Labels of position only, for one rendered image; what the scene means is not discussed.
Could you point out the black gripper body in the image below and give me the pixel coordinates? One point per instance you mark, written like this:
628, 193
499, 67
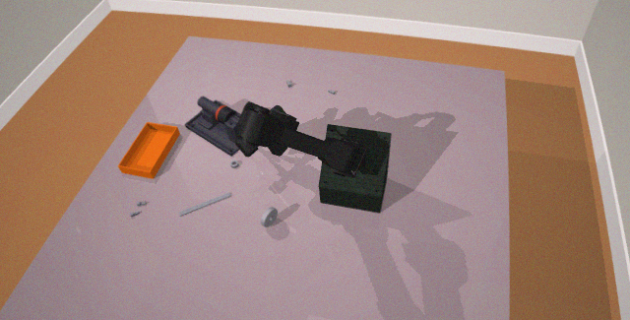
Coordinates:
247, 150

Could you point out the orange rectangular tray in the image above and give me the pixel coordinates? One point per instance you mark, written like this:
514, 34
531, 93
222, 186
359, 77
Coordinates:
149, 150

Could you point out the grey flat bar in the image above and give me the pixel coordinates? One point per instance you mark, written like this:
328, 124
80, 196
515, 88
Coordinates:
201, 205

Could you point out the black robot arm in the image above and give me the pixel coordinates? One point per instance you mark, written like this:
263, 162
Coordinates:
277, 131

